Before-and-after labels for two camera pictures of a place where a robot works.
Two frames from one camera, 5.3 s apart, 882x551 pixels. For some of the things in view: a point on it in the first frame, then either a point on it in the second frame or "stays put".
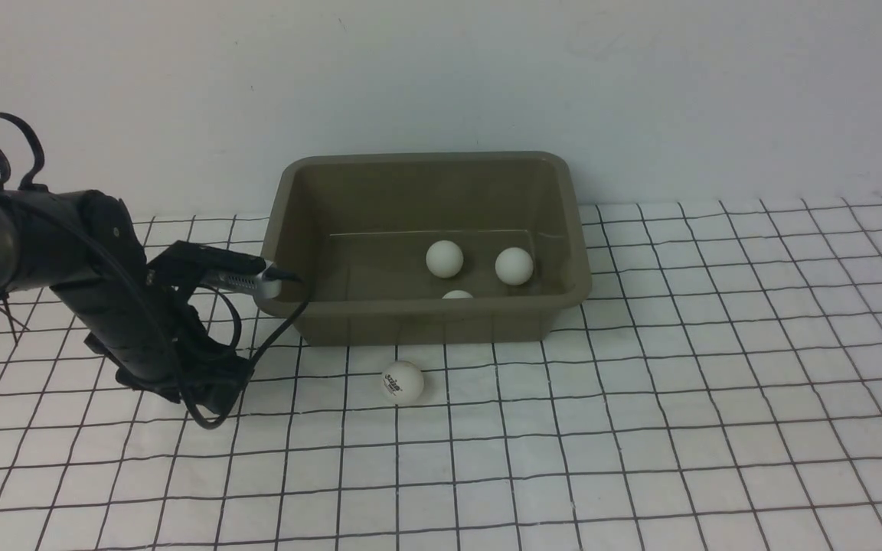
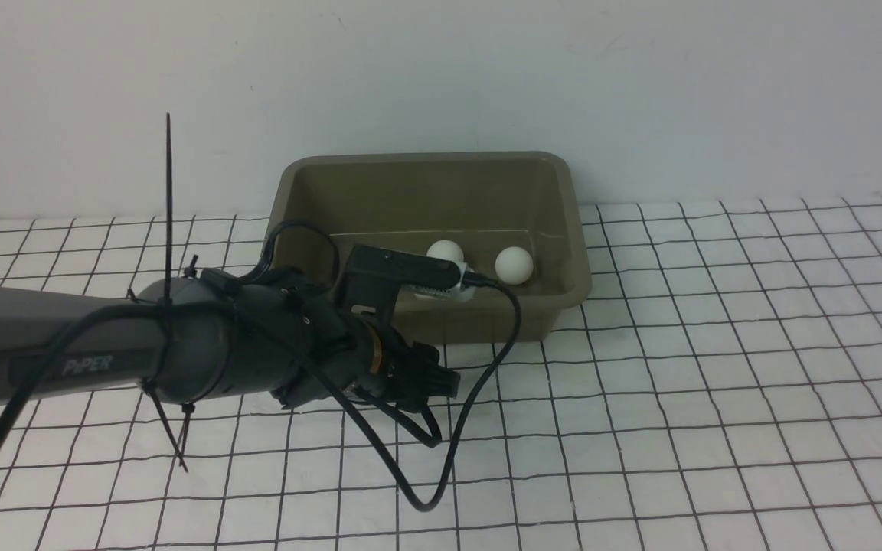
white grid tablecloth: [735, 375] stays put
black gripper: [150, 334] → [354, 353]
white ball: [514, 265] stays put
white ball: [444, 259] stays put
